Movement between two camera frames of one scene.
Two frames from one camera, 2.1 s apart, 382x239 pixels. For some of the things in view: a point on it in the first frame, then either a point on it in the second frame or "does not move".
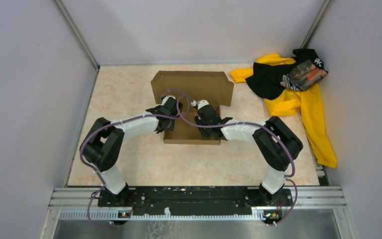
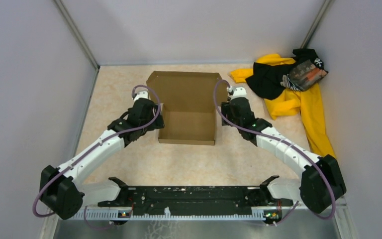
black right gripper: (203, 133) to (226, 110)
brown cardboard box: (188, 86) does not move
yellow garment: (308, 104) does not move
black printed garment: (306, 70) does not move
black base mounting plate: (195, 199) does not move
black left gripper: (171, 127) to (158, 124)
